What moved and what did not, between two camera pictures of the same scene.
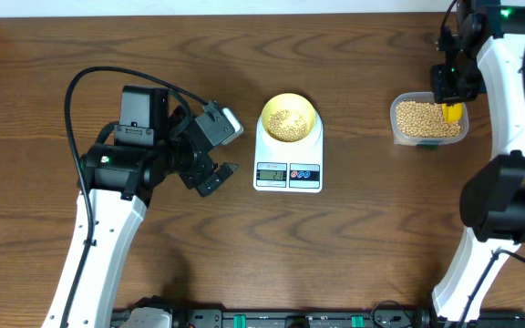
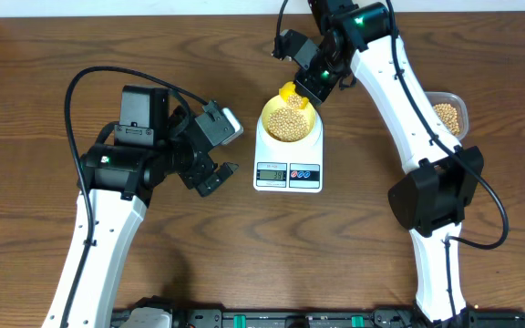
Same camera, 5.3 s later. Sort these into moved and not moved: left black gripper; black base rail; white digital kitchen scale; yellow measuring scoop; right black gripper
Moved: yellow measuring scoop; right black gripper
Not moved: left black gripper; black base rail; white digital kitchen scale
